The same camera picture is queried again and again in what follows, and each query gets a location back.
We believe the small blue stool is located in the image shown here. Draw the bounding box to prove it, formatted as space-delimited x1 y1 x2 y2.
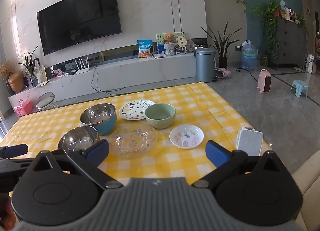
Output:
290 80 308 97

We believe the clear glass plate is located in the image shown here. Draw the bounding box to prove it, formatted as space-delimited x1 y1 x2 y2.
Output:
109 123 157 160

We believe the black power cable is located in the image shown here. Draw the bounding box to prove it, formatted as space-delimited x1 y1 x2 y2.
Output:
90 66 125 92

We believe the dried flower bunch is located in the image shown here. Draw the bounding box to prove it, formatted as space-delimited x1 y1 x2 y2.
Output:
0 61 14 77

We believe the round grey stool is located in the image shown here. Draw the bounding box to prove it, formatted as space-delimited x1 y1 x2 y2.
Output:
36 92 58 112

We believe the white router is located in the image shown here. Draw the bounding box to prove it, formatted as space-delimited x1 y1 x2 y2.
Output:
75 57 91 75

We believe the pink gift box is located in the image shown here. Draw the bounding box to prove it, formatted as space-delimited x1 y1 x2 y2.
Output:
14 99 33 117

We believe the potted snake plant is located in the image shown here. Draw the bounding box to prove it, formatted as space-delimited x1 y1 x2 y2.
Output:
201 22 243 69

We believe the grey drawer cabinet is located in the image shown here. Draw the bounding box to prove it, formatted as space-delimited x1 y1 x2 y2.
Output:
271 17 308 71

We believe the green picture board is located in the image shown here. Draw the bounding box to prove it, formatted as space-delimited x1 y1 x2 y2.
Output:
156 32 185 46

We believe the round white hand fan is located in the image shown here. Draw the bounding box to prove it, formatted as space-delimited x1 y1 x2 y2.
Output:
175 36 187 52

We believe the green ceramic bowl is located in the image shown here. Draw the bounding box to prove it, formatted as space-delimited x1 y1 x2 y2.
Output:
145 103 176 129

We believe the blue snack bag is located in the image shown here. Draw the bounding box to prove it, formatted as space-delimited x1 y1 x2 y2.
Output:
137 40 153 59

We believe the brown round vase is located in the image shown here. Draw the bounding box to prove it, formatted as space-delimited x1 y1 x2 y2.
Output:
8 71 25 93

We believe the pink space heater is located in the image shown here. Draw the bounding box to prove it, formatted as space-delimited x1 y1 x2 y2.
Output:
257 69 272 94

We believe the blue water jug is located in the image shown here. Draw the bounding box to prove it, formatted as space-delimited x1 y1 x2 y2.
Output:
241 40 258 72

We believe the grey blue trash can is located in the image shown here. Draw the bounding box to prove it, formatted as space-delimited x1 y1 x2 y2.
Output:
195 48 216 82

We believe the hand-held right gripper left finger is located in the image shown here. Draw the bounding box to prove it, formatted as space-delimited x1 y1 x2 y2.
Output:
25 139 124 191

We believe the black flat television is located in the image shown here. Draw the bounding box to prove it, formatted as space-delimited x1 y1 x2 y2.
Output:
37 0 122 55

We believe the white grey folding stand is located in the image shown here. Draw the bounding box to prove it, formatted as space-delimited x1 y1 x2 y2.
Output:
236 126 264 156

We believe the white sketch picture frame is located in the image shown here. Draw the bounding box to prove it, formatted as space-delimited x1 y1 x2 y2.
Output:
34 65 48 84

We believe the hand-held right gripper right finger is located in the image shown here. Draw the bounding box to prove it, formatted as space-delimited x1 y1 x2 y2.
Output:
191 140 292 191

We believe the yellow checkered tablecloth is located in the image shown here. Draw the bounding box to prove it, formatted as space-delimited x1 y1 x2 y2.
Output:
0 82 273 196

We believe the white wrapped flower pot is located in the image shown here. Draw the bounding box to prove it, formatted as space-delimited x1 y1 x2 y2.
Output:
164 43 176 56

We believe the trailing green pothos plant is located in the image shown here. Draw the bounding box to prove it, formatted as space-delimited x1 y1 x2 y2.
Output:
252 0 283 59

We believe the small white printed plate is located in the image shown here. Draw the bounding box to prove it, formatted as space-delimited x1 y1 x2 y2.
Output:
169 124 204 149

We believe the large white printed plate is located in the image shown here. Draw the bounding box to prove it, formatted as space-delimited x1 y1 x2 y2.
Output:
119 99 157 121

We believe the white paper bag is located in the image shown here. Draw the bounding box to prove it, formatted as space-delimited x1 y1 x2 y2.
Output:
305 53 317 74

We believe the steel bowl blue outside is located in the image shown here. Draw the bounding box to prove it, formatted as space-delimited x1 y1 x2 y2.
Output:
80 103 117 136

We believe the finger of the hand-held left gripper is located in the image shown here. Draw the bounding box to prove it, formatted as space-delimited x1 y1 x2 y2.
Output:
0 144 29 159

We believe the steel bowl orange outside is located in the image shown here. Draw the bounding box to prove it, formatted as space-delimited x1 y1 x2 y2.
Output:
57 126 99 156

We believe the green plant in glass vase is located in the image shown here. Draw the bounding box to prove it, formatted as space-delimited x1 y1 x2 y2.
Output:
17 46 39 87

